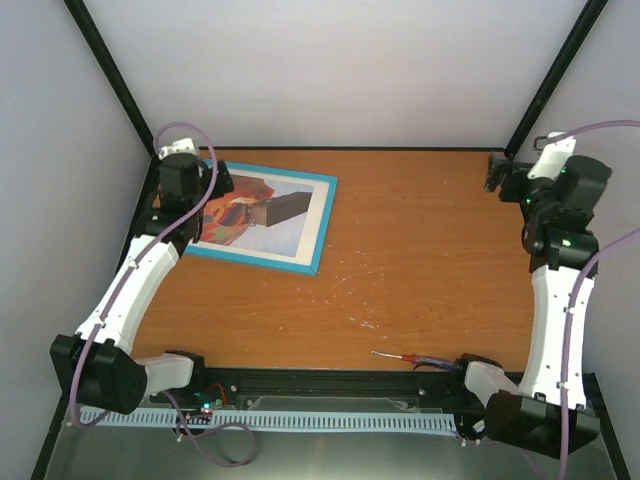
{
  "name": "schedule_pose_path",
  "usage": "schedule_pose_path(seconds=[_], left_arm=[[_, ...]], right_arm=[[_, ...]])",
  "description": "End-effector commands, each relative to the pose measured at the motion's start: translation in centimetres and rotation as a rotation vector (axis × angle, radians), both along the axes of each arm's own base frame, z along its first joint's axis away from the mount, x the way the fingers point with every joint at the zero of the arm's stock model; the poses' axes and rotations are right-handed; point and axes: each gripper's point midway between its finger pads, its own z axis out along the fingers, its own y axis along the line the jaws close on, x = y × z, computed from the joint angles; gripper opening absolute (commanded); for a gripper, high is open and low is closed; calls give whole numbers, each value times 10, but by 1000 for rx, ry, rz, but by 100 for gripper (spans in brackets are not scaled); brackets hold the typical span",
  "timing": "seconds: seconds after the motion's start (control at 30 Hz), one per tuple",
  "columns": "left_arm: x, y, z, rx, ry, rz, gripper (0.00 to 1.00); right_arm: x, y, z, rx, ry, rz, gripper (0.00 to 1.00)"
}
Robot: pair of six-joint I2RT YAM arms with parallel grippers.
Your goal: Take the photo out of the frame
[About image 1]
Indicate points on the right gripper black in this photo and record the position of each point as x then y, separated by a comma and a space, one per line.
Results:
496, 173

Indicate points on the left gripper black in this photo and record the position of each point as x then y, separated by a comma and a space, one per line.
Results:
225, 184

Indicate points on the colourful photo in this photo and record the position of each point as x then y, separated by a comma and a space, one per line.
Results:
265, 215

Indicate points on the blue picture frame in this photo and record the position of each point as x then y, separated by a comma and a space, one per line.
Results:
320, 225

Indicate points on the red blue screwdriver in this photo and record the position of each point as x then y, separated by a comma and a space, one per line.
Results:
418, 361

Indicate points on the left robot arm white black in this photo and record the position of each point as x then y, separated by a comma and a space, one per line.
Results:
94, 366

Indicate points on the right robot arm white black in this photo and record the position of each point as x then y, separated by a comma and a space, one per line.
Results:
547, 411

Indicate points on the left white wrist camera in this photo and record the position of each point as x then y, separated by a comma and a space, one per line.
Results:
185, 145

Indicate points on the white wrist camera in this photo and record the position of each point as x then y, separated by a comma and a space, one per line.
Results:
185, 145
554, 150

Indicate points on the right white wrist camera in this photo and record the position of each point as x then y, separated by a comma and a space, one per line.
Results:
554, 150

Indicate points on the black enclosure frame post right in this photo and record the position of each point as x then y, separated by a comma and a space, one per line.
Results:
576, 37

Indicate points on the black enclosure frame post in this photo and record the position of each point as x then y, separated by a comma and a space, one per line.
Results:
576, 37
101, 53

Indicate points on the black enclosure frame post left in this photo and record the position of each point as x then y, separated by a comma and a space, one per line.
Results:
101, 53

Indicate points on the black mounting rail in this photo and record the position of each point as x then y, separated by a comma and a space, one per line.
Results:
237, 386

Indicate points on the light blue slotted cable duct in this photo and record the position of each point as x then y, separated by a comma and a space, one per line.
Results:
294, 421

